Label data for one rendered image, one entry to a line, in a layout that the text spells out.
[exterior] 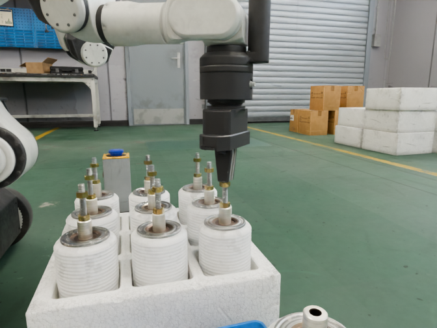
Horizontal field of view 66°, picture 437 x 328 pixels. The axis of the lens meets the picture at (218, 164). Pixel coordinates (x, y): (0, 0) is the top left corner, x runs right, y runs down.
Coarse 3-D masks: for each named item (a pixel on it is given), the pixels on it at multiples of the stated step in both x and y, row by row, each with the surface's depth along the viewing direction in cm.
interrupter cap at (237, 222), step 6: (210, 216) 62; (216, 216) 63; (234, 216) 63; (240, 216) 62; (204, 222) 60; (210, 222) 60; (216, 222) 61; (234, 222) 60; (240, 222) 60; (216, 228) 57; (222, 228) 57; (228, 228) 57; (234, 228) 57
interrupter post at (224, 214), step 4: (220, 208) 59; (224, 208) 59; (228, 208) 59; (220, 212) 59; (224, 212) 59; (228, 212) 59; (220, 216) 59; (224, 216) 59; (228, 216) 59; (220, 220) 59; (224, 220) 59; (228, 220) 59; (220, 224) 60; (224, 224) 59; (228, 224) 59
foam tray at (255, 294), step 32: (128, 224) 78; (128, 256) 63; (192, 256) 63; (256, 256) 63; (128, 288) 52; (160, 288) 52; (192, 288) 53; (224, 288) 54; (256, 288) 56; (32, 320) 47; (64, 320) 48; (96, 320) 49; (128, 320) 51; (160, 320) 52; (192, 320) 54; (224, 320) 55
